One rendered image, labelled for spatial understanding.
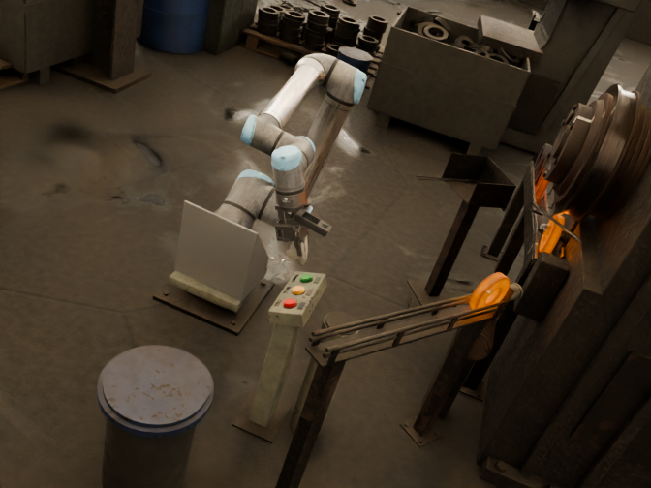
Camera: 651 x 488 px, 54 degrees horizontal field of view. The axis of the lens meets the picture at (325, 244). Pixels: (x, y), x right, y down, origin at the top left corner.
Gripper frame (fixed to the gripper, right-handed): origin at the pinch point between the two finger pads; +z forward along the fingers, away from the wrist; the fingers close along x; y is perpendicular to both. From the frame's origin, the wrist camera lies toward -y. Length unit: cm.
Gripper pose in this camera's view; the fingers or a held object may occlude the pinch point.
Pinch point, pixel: (304, 260)
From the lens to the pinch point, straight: 202.6
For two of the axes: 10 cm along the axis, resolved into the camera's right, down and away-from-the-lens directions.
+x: -3.0, 4.6, -8.3
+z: 0.8, 8.8, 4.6
